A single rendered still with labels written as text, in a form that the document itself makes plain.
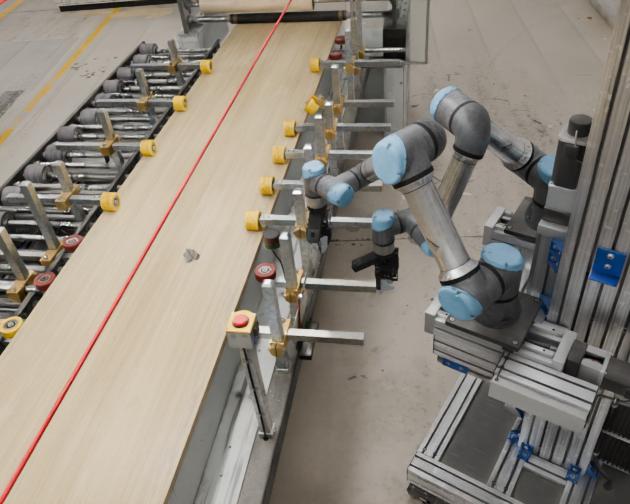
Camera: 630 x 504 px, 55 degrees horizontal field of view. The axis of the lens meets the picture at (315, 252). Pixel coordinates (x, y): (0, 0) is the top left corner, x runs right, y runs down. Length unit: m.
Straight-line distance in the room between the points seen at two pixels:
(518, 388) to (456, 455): 0.78
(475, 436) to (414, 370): 0.58
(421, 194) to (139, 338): 1.09
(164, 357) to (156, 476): 0.43
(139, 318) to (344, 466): 1.12
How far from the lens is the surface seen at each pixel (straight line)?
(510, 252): 1.76
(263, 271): 2.26
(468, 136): 1.83
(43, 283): 2.53
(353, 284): 2.22
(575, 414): 1.83
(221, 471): 2.10
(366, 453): 2.80
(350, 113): 3.66
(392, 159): 1.56
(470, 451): 2.58
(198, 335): 2.09
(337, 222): 2.36
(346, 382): 3.02
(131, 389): 2.02
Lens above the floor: 2.39
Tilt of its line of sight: 40 degrees down
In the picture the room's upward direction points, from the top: 7 degrees counter-clockwise
